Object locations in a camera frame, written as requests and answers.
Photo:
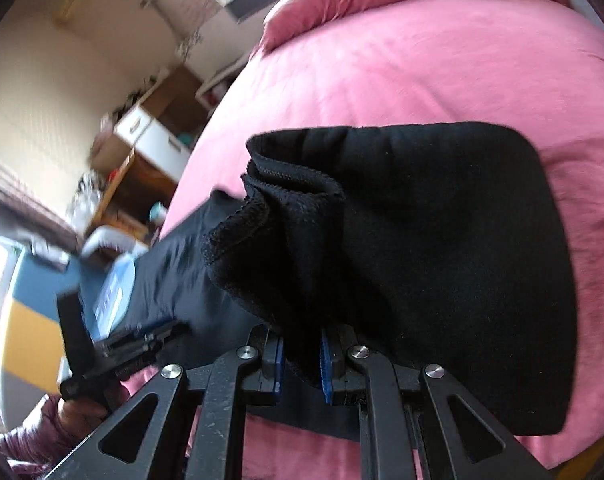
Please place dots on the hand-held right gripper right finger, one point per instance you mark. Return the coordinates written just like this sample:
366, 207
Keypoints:
326, 365

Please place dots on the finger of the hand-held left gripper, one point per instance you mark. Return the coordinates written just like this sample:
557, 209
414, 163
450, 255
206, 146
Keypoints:
137, 366
142, 342

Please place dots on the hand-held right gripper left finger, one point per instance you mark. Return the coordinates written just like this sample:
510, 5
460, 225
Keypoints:
277, 360

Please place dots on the black embroidered pants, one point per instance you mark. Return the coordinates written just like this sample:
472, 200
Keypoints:
407, 235

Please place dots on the person's left forearm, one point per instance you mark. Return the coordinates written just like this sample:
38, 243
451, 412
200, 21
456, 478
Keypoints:
27, 445

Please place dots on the person's left hand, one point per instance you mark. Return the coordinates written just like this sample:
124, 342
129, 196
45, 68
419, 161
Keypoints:
79, 415

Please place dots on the light blue cushion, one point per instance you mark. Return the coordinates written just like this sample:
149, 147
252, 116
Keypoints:
112, 290

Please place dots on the white chair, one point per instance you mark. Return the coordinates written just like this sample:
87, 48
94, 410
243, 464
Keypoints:
107, 240

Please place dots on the teal cup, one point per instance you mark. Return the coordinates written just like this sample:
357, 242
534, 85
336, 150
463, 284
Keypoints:
157, 212

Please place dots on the white plastic bags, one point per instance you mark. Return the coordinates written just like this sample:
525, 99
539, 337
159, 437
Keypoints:
87, 195

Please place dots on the brown patterned curtain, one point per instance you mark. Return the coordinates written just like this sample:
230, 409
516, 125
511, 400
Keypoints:
22, 205

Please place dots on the wooden desk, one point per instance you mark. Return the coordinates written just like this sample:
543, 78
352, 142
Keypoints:
117, 195

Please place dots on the white drawer cabinet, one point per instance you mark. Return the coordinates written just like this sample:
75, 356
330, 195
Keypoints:
157, 140

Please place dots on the teal bowl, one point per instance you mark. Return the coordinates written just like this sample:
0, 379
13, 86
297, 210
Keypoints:
186, 137

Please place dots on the wooden cabinet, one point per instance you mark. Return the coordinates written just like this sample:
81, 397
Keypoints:
182, 100

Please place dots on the white bedside shelf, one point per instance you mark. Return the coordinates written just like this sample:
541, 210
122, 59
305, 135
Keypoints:
217, 87

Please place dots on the pink bed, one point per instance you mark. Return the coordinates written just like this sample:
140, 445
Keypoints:
382, 70

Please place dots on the floral curtain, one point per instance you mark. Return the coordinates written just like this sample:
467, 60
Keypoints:
202, 10

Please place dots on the dark panel under window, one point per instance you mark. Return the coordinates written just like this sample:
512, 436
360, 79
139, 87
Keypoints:
257, 5

